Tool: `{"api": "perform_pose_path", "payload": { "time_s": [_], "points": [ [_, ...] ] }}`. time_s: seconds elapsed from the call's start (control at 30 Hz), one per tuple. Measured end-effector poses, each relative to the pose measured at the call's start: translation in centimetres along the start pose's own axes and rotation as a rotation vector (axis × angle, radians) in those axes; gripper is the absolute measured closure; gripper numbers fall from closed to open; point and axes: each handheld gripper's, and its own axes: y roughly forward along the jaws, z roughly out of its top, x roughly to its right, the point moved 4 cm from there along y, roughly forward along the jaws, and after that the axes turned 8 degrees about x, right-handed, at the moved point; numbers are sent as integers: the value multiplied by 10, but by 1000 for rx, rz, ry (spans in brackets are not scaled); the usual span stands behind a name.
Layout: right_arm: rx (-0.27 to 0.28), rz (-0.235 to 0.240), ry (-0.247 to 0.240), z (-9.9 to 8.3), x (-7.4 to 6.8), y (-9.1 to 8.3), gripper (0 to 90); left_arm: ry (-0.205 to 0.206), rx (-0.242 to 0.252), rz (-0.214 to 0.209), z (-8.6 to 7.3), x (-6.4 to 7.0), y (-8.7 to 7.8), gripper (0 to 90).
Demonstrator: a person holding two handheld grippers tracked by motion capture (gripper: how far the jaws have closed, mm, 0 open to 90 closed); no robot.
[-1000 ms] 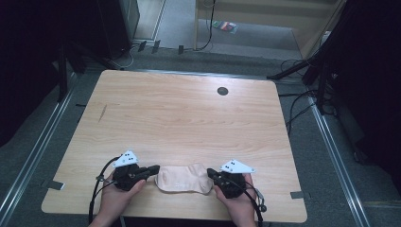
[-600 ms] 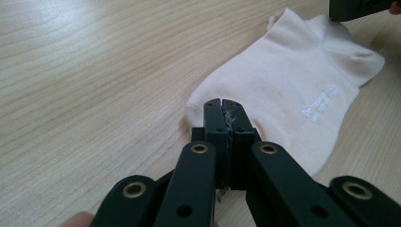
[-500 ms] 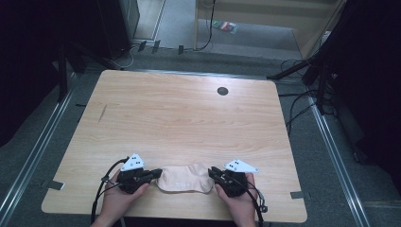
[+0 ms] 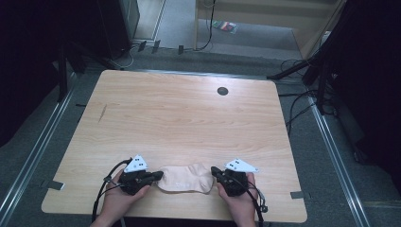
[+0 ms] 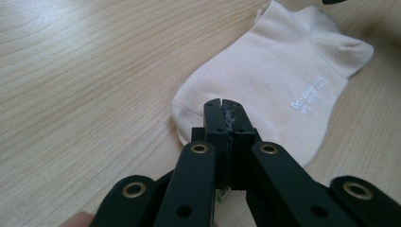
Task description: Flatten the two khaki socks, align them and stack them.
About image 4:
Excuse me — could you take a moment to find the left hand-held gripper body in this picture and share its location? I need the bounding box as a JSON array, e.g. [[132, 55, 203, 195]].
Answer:
[[117, 154, 154, 196]]

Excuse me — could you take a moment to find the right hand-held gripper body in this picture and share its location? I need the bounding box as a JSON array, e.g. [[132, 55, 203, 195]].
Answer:
[[218, 158, 260, 198]]

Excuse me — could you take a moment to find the person's right hand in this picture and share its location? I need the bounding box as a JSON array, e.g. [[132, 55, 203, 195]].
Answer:
[[217, 172, 258, 221]]

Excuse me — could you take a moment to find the person's left hand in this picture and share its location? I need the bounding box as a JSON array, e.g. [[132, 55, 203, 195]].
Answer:
[[98, 169, 151, 221]]

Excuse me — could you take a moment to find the grey tape strip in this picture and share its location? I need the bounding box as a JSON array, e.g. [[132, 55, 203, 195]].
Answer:
[[40, 179, 66, 191], [289, 190, 312, 201]]

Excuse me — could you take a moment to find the black metal stand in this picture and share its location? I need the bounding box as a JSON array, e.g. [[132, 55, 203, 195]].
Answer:
[[267, 46, 336, 115]]

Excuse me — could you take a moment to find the colourful packet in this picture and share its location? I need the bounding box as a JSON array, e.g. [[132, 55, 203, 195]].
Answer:
[[212, 20, 238, 35]]

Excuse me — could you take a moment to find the black cabinet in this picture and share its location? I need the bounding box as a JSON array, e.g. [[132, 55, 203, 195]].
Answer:
[[96, 0, 141, 60]]

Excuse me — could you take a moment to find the dark curtain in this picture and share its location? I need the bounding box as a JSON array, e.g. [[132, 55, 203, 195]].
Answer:
[[327, 0, 401, 193], [0, 0, 107, 148]]

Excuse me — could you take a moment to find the right hand-held gripper cable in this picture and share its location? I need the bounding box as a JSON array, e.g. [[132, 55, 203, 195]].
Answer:
[[247, 181, 270, 227]]

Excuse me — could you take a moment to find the hand-held gripper cable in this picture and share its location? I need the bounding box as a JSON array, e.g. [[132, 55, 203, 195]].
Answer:
[[247, 181, 270, 227], [91, 158, 132, 223]]

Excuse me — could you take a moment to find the left hand-held gripper cable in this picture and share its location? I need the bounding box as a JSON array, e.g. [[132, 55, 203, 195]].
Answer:
[[91, 158, 132, 223]]

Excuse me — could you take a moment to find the black floor cable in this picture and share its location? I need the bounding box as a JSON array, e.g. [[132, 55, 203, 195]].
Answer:
[[278, 89, 319, 137]]

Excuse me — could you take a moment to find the metal floor rail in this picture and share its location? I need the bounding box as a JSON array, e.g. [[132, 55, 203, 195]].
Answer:
[[0, 73, 79, 226], [307, 96, 371, 227]]

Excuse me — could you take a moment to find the white floor cable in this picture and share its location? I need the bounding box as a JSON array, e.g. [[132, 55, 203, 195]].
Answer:
[[110, 44, 140, 70]]

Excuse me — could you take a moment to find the black hanging cable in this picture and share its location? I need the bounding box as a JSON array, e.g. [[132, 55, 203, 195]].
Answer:
[[197, 0, 217, 51]]

